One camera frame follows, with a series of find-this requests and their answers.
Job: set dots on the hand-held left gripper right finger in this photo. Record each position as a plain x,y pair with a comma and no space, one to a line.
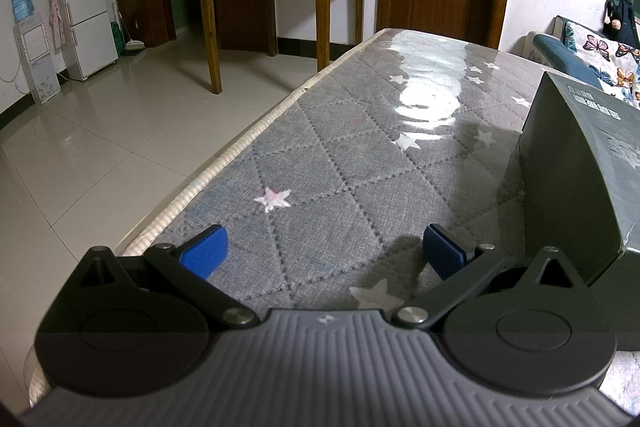
442,252

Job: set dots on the dark grey box lid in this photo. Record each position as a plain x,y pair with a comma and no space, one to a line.
565,187

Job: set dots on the pink hanging cloth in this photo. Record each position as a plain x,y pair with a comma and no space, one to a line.
56,19

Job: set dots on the blue water bottle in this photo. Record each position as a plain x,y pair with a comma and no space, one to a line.
23,2

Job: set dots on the green crate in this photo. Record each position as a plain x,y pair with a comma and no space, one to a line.
117,39

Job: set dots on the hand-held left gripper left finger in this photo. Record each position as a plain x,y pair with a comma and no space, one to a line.
205,252

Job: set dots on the black backpack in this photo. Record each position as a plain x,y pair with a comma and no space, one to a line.
622,22

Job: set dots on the white refrigerator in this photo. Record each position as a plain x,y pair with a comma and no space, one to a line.
85,7

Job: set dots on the white water dispenser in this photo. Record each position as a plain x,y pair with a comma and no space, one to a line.
36,62

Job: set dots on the grey star-patterned desktop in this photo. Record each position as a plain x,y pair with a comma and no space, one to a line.
350,147

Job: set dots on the blue sofa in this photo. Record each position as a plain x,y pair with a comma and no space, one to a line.
555,54

